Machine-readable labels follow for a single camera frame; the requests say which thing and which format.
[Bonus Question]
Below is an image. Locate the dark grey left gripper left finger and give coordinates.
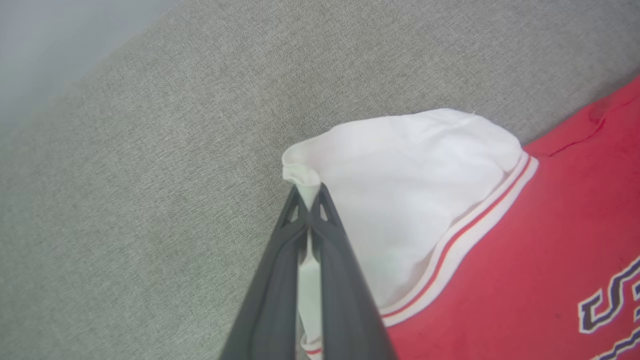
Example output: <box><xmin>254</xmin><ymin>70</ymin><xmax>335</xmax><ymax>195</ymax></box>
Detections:
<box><xmin>220</xmin><ymin>186</ymin><xmax>312</xmax><ymax>360</ymax></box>

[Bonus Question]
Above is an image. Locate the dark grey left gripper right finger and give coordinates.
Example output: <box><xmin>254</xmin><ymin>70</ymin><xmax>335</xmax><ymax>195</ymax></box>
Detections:
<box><xmin>310</xmin><ymin>183</ymin><xmax>399</xmax><ymax>360</ymax></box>

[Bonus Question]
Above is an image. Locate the red and white jersey garment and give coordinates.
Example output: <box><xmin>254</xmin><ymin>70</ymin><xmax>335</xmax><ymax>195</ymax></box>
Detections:
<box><xmin>281</xmin><ymin>75</ymin><xmax>640</xmax><ymax>360</ymax></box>

